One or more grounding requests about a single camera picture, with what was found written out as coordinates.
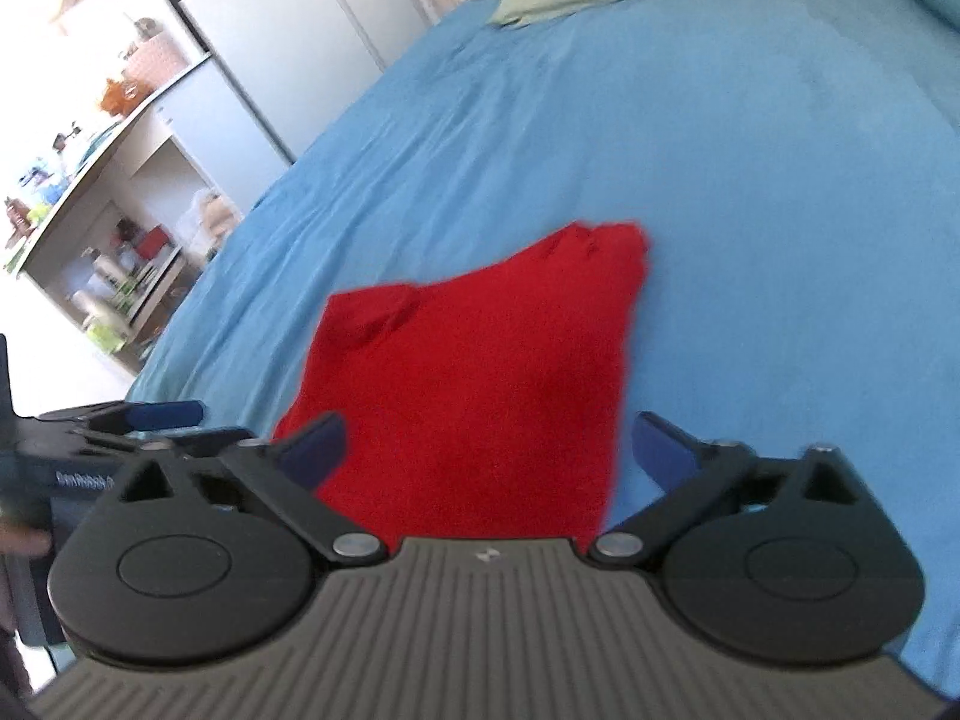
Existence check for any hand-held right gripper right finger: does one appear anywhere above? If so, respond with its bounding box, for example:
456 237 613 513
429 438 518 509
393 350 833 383
587 412 876 568

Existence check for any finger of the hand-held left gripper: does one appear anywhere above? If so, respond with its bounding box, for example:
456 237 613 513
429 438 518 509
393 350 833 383
71 425 260 460
41 399 206 436

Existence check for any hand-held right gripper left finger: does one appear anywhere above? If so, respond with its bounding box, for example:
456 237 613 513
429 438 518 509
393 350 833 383
116 410 389 565

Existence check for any red sweater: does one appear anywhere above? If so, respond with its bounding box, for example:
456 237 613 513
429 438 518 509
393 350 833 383
272 220 652 550

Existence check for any person's left hand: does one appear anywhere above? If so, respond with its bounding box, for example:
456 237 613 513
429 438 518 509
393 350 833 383
0 527 55 557

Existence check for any beige bag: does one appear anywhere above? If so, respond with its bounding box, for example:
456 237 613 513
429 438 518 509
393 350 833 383
193 190 242 242

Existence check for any white shelf unit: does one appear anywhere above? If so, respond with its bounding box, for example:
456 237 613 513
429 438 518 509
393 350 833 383
0 52 250 377

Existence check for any bed with blue sheet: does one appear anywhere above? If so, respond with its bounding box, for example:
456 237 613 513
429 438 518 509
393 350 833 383
124 0 960 691

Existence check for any orange figurine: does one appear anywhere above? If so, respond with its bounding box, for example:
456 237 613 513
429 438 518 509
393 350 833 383
103 77 142 115

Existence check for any pink basket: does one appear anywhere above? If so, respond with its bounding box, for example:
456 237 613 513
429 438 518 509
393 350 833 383
122 31 190 92

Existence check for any white wardrobe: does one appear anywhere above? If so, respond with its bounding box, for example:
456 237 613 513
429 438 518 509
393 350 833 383
135 0 445 167

